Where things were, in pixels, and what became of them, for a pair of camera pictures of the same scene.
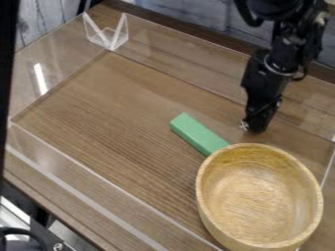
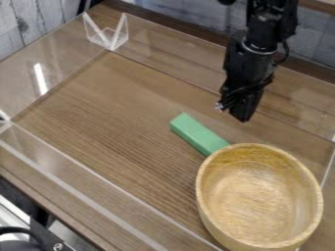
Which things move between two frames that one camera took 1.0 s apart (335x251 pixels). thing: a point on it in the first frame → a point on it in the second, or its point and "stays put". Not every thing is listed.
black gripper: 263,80 → 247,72
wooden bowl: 258,198 stays put
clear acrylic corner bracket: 107,38 stays put
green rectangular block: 192,131 stays put
